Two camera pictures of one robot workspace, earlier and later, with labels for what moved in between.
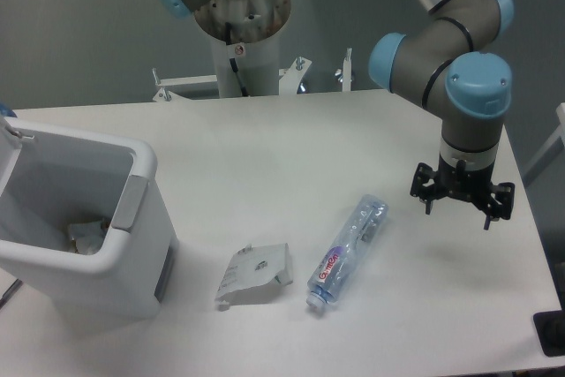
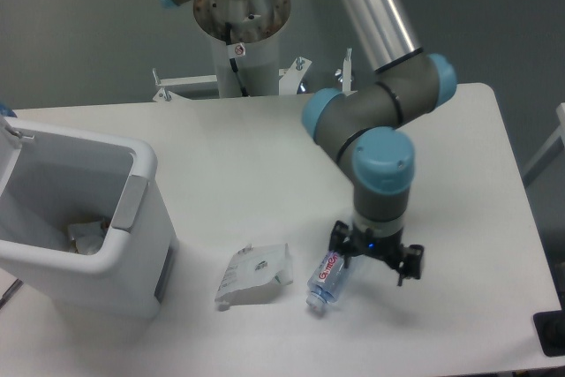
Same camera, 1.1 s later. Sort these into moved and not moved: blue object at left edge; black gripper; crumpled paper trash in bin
Moved: black gripper
Not moved: crumpled paper trash in bin; blue object at left edge
